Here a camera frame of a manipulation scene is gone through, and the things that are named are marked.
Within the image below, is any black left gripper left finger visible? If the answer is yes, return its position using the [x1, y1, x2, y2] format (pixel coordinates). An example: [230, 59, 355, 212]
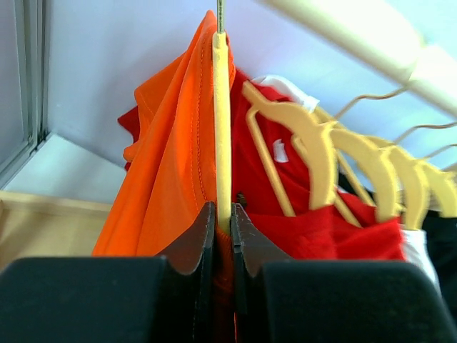
[153, 202, 216, 342]

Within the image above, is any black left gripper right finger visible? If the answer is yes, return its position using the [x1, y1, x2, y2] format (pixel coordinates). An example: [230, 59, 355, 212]
[231, 203, 291, 342]

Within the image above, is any orange t shirt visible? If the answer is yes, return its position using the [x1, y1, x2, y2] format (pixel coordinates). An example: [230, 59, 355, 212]
[91, 9, 237, 343]

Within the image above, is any white t shirt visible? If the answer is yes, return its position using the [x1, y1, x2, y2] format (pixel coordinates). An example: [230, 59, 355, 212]
[400, 187, 441, 294]

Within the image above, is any yellow hanger of white shirt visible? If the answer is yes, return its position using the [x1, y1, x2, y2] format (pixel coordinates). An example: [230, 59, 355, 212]
[369, 136, 433, 208]

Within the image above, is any black t shirt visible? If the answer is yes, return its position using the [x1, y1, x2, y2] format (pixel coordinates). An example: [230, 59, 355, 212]
[332, 173, 456, 318]

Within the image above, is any yellow hanger of black shirt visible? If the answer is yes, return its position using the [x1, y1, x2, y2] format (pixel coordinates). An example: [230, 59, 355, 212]
[423, 162, 456, 218]

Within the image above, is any wooden clothes rack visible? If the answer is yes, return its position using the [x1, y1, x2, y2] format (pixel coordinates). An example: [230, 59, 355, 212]
[1, 1, 456, 266]

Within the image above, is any aluminium frame post left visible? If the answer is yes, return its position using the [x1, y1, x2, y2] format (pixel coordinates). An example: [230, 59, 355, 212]
[1, 1, 51, 187]

